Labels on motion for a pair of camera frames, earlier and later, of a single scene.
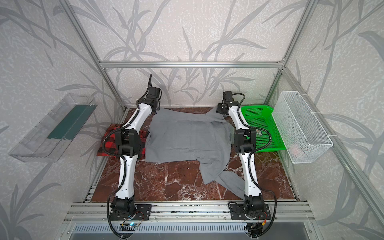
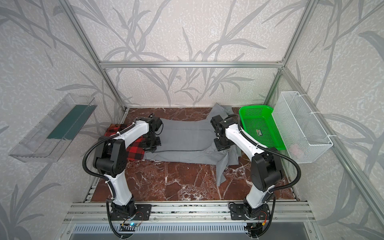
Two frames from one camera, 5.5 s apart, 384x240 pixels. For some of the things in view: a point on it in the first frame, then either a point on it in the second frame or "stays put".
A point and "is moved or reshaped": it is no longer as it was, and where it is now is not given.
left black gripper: [154, 106] → [153, 142]
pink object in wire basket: [294, 149] stays put
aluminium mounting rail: [185, 212] stays put
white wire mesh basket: [302, 135] stays put
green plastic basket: [261, 116] stays put
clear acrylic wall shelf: [47, 141] stays put
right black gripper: [221, 109] → [222, 144]
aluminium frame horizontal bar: [190, 64] stays put
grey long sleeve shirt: [204, 135] is moved or reshaped
